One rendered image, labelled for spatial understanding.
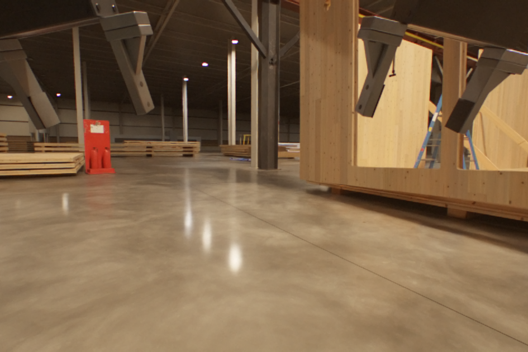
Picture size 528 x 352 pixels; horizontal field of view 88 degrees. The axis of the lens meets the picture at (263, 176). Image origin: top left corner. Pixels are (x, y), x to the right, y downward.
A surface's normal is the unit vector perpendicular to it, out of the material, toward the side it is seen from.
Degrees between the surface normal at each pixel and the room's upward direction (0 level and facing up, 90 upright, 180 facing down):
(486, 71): 83
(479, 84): 83
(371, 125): 90
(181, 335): 0
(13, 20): 113
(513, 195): 90
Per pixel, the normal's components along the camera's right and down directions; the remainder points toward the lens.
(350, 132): -0.91, 0.04
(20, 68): 0.99, -0.11
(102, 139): 0.72, 0.07
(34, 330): 0.01, -1.00
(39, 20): -0.05, 0.49
